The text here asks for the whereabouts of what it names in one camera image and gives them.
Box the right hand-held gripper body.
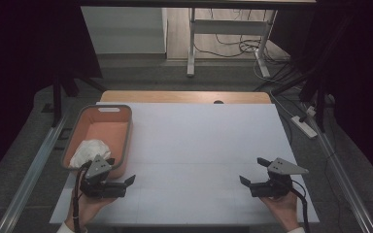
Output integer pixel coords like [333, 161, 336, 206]
[249, 157, 309, 198]

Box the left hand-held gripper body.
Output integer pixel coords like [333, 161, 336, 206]
[79, 154, 127, 199]

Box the white baby romper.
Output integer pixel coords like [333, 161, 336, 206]
[69, 139, 112, 169]

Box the orange plastic basket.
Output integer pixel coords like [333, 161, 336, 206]
[60, 104, 134, 180]

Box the person's right hand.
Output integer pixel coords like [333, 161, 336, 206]
[260, 190, 301, 233]

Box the person's left hand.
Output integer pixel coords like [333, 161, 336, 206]
[66, 193, 117, 230]

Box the white power strip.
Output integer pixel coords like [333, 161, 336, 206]
[290, 115, 319, 140]

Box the black metal stand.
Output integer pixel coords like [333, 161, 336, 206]
[51, 74, 108, 128]
[299, 77, 328, 132]

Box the white board sheet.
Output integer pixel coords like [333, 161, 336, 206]
[49, 102, 321, 225]

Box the dark curtain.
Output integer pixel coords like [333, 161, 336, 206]
[268, 0, 373, 192]
[0, 0, 103, 188]

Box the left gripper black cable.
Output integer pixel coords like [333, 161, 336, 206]
[72, 161, 93, 233]

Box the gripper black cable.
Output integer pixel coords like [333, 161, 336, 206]
[72, 161, 93, 233]
[288, 179, 311, 233]

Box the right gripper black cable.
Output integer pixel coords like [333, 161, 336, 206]
[288, 179, 311, 233]

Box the aluminium floor rail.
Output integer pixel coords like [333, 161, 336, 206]
[304, 106, 373, 233]
[0, 116, 69, 233]

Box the floor cable bundle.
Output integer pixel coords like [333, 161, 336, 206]
[193, 9, 292, 85]

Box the white metal desk frame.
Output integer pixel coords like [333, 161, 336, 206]
[186, 8, 278, 79]

